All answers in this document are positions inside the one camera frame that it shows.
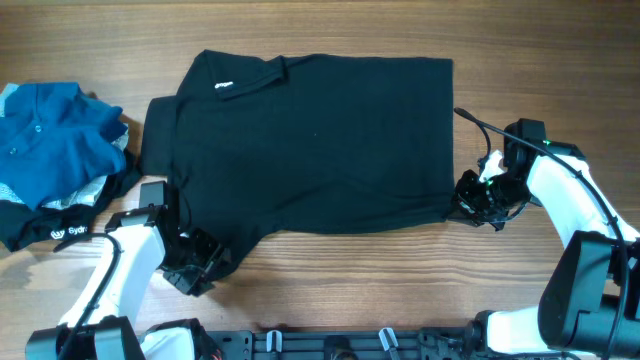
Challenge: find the black polo shirt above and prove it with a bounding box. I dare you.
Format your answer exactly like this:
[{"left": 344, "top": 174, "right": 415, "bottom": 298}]
[{"left": 140, "top": 50, "right": 454, "bottom": 281}]

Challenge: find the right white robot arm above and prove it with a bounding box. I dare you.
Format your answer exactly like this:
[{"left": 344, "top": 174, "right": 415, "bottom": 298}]
[{"left": 448, "top": 118, "right": 639, "bottom": 359}]

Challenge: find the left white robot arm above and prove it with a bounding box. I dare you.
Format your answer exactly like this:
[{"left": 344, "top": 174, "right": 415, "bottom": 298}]
[{"left": 25, "top": 181, "right": 230, "bottom": 359}]

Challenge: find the black shirt with white logo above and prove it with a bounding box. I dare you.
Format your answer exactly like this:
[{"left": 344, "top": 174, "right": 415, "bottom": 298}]
[{"left": 1, "top": 149, "right": 141, "bottom": 252}]

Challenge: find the blue polo shirt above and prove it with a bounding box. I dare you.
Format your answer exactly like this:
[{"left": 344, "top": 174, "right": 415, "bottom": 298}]
[{"left": 0, "top": 82, "right": 129, "bottom": 211}]

